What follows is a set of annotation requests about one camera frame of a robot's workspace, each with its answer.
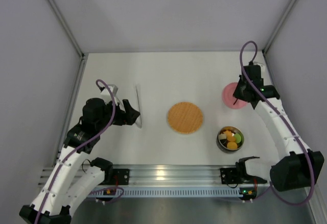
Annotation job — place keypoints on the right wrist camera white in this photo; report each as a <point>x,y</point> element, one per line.
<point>262,66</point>

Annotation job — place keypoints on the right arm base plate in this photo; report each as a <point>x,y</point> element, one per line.
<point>232,175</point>

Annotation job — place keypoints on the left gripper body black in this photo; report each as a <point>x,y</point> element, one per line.
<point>122,115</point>

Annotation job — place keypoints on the aluminium rail frame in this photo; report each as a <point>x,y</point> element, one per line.
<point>174,175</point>

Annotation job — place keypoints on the slotted cable duct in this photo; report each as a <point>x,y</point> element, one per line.
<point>156,192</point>

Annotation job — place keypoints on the left frame post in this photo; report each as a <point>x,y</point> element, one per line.
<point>63,23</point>

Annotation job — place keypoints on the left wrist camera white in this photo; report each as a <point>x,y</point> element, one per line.
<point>109,95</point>

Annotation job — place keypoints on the black sandwich cookie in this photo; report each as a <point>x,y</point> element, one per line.
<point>222,137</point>

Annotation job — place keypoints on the woven bamboo tray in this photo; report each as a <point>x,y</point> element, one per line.
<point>185,117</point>

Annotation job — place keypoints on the green sandwich cookie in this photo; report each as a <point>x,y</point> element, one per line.
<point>238,138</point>

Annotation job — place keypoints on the steel lunch box bowl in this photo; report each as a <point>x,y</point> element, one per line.
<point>222,145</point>

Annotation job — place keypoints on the frame post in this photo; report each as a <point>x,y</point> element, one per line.
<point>63,23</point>
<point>287,10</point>

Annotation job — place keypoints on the flower shaped yellow cookie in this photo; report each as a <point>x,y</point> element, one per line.
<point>227,133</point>

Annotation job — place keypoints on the right frame post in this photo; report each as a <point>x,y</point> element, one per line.
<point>287,10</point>

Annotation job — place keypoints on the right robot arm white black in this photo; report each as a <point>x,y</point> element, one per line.
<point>297,165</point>

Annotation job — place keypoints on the steel tweezers tongs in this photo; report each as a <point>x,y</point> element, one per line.
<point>139,121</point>

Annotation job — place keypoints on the pink round lid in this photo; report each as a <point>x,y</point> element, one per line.
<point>228,98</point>

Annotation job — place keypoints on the yellow round cracker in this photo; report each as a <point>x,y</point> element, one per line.
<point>232,146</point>

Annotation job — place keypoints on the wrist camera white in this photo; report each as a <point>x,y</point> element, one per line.
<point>109,95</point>
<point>262,66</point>

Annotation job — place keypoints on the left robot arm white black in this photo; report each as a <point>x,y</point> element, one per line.
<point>60,197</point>

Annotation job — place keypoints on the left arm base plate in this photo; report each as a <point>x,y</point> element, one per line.
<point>117,177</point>

